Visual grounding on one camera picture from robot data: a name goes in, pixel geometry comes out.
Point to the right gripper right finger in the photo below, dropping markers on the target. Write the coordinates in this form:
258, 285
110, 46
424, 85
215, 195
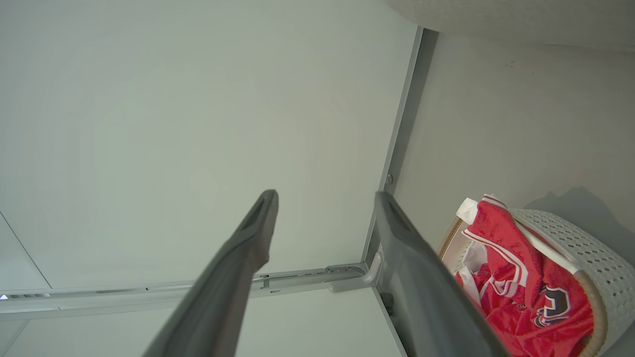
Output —
421, 297

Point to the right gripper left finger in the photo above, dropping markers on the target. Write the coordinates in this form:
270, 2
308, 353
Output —
223, 277

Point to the red jersey navy lettering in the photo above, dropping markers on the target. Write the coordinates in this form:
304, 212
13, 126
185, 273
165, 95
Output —
516, 297

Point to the white woven laundry basket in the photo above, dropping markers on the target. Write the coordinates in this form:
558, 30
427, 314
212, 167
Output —
585, 248

